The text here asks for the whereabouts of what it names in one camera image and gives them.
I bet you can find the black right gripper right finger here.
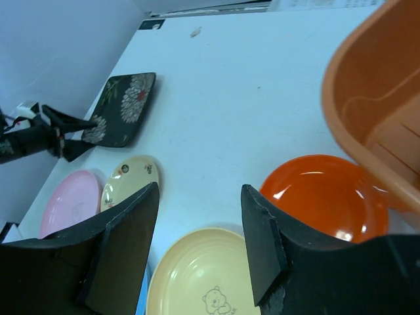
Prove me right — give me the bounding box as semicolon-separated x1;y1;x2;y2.
241;184;419;314

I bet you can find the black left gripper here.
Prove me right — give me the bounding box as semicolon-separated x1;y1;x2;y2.
1;104;97;164

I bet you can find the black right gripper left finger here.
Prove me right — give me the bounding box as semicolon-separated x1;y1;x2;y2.
1;183;159;314

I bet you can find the black floral square plate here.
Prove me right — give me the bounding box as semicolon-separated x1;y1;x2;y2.
81;72;156;148

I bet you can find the blue round plate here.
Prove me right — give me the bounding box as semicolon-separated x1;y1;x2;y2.
135;266;150;315

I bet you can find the pink round plate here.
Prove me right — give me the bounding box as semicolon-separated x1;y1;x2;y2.
39;170;102;239

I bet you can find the tan round plate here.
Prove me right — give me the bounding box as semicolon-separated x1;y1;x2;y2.
146;228;261;314

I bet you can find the orange plastic bin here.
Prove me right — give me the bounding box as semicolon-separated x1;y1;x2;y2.
322;1;419;213

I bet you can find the small cream cartoon plate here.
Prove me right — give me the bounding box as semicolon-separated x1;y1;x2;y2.
100;156;159;212

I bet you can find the orange round plate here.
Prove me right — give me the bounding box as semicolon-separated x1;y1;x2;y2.
260;154;389;243

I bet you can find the dark label sticker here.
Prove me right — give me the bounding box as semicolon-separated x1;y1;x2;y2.
138;19;165;30

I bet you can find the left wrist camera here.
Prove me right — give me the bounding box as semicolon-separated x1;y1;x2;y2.
16;101;41;129

